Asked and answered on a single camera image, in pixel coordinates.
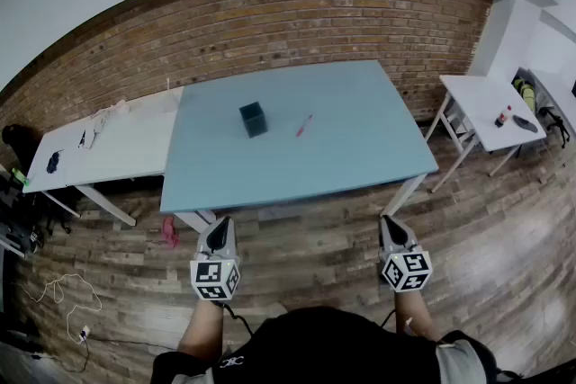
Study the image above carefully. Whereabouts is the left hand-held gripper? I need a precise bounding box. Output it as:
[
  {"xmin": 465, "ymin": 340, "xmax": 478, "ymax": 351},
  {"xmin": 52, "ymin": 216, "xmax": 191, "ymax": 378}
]
[{"xmin": 189, "ymin": 216, "xmax": 242, "ymax": 303}]

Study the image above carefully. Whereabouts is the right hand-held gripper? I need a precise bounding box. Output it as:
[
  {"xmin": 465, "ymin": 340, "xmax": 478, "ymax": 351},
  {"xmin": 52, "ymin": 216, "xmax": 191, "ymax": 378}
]
[{"xmin": 377, "ymin": 214, "xmax": 433, "ymax": 294}]

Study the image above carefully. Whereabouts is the dark square pen holder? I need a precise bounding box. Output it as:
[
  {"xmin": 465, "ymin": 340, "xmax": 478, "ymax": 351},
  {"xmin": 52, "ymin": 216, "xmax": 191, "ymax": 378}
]
[{"xmin": 238, "ymin": 101, "xmax": 270, "ymax": 139}]

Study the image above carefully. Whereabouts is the red marker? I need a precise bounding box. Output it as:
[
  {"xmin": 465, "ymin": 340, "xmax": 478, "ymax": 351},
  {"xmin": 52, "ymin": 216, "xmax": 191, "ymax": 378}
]
[{"xmin": 294, "ymin": 113, "xmax": 314, "ymax": 138}]

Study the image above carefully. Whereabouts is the person's right forearm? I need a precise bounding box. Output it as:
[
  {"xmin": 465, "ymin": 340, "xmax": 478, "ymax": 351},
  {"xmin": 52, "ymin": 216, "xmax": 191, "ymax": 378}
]
[{"xmin": 393, "ymin": 290, "xmax": 442, "ymax": 344}]

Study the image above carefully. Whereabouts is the person's left forearm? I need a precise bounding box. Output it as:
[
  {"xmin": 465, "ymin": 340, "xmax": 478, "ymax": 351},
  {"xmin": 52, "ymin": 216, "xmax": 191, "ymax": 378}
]
[{"xmin": 176, "ymin": 299, "xmax": 226, "ymax": 360}]

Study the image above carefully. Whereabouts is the pink cloth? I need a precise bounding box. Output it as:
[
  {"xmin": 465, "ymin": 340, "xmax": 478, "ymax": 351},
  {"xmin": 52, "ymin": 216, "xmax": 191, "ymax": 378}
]
[{"xmin": 161, "ymin": 216, "xmax": 182, "ymax": 249}]

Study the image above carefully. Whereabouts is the person's black shirt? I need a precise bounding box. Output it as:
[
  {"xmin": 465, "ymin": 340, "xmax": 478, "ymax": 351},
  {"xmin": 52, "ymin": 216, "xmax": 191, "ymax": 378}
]
[{"xmin": 151, "ymin": 305, "xmax": 526, "ymax": 384}]

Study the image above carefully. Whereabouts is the blue table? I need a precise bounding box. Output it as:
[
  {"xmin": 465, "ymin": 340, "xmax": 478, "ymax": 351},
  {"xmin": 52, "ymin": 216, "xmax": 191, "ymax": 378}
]
[{"xmin": 158, "ymin": 59, "xmax": 440, "ymax": 235}]

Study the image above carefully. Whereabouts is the long white table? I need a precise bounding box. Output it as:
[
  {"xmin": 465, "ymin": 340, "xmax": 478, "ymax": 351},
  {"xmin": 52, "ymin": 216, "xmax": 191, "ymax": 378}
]
[{"xmin": 22, "ymin": 85, "xmax": 186, "ymax": 228}]

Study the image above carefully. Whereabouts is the small white table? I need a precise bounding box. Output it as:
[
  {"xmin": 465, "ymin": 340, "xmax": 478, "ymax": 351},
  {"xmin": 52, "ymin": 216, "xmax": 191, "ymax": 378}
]
[{"xmin": 424, "ymin": 74, "xmax": 548, "ymax": 194}]

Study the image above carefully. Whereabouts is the red-capped dark drink bottle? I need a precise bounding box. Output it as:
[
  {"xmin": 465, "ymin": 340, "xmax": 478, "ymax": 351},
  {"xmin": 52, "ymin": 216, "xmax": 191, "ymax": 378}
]
[{"xmin": 494, "ymin": 104, "xmax": 514, "ymax": 129}]

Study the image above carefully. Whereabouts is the flat black pouch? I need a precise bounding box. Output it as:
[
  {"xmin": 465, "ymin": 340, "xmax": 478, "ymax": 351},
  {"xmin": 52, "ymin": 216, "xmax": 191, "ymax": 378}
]
[{"xmin": 512, "ymin": 114, "xmax": 540, "ymax": 135}]

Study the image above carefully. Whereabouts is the white cloth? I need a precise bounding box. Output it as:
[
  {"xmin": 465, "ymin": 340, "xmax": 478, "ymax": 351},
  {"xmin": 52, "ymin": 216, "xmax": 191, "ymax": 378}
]
[{"xmin": 87, "ymin": 99, "xmax": 132, "ymax": 150}]

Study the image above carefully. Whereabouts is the dark blue crumpled cloth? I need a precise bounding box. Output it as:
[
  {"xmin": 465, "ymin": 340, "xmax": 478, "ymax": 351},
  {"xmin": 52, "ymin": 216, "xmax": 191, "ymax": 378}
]
[{"xmin": 45, "ymin": 149, "xmax": 65, "ymax": 174}]

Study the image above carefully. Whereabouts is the black equipment rack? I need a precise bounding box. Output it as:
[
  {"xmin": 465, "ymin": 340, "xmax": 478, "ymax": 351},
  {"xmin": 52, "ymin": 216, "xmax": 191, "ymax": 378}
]
[{"xmin": 0, "ymin": 174, "xmax": 73, "ymax": 258}]

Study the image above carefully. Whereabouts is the black tripod stand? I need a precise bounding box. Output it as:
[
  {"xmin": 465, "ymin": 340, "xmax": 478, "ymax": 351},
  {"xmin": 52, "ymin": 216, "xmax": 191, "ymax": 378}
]
[{"xmin": 536, "ymin": 103, "xmax": 572, "ymax": 150}]

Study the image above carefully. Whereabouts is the green backpack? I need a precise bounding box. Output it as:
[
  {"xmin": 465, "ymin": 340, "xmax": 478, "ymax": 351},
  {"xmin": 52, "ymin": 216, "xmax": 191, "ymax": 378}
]
[{"xmin": 511, "ymin": 76, "xmax": 539, "ymax": 114}]

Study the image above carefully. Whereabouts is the black bag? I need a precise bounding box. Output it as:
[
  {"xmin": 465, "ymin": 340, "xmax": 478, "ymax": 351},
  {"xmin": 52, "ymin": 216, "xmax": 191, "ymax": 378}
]
[{"xmin": 1, "ymin": 123, "xmax": 40, "ymax": 176}]

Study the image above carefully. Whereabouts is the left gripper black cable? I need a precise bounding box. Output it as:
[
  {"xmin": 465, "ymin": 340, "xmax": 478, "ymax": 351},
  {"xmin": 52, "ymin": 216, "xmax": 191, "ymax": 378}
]
[{"xmin": 211, "ymin": 299, "xmax": 257, "ymax": 337}]

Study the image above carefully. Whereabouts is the white floor cable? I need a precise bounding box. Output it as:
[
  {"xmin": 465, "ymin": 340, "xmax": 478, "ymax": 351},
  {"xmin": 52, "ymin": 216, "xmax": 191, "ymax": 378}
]
[{"xmin": 21, "ymin": 272, "xmax": 104, "ymax": 345}]

